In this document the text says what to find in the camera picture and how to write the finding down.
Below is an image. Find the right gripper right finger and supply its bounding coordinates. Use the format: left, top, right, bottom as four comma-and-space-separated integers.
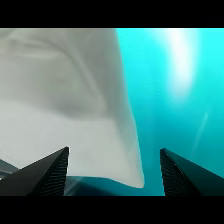
159, 147, 224, 197

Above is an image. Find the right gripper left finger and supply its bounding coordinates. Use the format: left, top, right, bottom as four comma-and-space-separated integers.
0, 146, 70, 197

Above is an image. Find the white T-shirt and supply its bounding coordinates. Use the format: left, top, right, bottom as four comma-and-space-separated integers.
0, 28, 145, 189

